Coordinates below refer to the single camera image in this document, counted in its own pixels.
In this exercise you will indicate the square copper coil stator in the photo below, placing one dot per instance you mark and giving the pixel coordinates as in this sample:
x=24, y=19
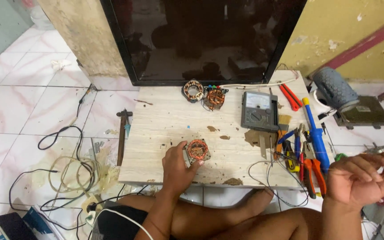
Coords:
x=198, y=150

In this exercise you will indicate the person's leg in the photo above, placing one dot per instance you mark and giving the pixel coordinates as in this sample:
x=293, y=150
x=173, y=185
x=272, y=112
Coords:
x=278, y=226
x=212, y=213

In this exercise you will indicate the coiled clear tube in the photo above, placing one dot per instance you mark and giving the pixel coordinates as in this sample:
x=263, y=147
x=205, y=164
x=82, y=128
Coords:
x=73, y=173

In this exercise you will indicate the thin brown stick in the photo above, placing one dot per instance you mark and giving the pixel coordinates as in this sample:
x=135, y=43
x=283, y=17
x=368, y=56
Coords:
x=143, y=101

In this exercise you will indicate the person's left hand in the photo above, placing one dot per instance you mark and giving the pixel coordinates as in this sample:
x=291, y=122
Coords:
x=177, y=170

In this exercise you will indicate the grey metal sheet pieces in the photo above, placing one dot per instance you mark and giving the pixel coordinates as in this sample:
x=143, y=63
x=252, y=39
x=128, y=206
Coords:
x=378, y=221

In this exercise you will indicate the crumpled white tissue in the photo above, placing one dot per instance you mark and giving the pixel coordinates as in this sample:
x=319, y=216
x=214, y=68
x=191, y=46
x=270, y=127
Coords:
x=60, y=64

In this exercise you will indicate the person's right leg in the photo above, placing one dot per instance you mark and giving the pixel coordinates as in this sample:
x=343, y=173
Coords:
x=278, y=226

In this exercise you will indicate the clear plastic container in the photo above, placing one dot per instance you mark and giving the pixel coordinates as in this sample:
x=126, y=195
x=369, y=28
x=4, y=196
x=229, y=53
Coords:
x=42, y=16

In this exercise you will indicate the grey analog multimeter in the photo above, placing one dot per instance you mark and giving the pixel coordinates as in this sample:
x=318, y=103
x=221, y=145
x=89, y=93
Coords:
x=259, y=111

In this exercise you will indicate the flat metal strip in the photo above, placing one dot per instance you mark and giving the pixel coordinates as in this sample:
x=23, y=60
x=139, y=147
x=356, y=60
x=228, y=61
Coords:
x=262, y=146

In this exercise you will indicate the round stator with white insulation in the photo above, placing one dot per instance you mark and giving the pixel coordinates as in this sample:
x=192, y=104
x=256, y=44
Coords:
x=193, y=90

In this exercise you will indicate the grey hexagon-pattern speaker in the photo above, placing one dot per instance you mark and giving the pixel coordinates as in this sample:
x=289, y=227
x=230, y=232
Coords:
x=336, y=88

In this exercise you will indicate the olive green flat device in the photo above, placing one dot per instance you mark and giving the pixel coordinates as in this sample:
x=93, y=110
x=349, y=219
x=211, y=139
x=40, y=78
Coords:
x=365, y=115

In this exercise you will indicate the pale wood-look low table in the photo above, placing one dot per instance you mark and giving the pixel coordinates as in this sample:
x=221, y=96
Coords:
x=165, y=130

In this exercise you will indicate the white cup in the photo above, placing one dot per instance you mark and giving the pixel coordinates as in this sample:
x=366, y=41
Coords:
x=319, y=101

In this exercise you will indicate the thin red screwdriver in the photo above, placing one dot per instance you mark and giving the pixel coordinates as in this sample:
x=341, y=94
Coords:
x=301, y=165

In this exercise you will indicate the silver metal motor part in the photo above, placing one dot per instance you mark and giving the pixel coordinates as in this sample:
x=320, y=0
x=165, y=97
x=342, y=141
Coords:
x=377, y=148

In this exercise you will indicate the black shorts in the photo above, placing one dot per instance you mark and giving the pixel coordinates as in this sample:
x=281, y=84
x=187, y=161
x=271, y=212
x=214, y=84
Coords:
x=118, y=223

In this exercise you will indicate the white power plug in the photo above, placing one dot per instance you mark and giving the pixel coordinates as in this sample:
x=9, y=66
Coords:
x=90, y=218

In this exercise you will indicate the blue desoldering pump yellow tip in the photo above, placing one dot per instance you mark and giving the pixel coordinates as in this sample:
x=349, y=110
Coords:
x=316, y=136

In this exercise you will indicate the yellow and black tool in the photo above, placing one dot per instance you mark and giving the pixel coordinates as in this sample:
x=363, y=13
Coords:
x=291, y=160

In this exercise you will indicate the black-framed screen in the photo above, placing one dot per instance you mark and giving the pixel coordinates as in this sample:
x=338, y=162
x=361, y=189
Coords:
x=202, y=40

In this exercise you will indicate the person's left leg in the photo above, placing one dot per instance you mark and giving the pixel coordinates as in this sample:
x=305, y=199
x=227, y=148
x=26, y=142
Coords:
x=212, y=213

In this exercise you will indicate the dark laptop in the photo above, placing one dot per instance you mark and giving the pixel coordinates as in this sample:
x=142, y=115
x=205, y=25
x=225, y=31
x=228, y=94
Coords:
x=10, y=225

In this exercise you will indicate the person's right hand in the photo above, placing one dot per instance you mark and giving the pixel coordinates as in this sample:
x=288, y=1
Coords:
x=352, y=183

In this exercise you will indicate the person's right fingers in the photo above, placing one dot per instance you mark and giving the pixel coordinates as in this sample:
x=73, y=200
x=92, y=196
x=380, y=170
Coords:
x=378, y=168

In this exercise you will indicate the small green object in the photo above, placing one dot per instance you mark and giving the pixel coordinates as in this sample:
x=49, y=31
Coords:
x=340, y=156

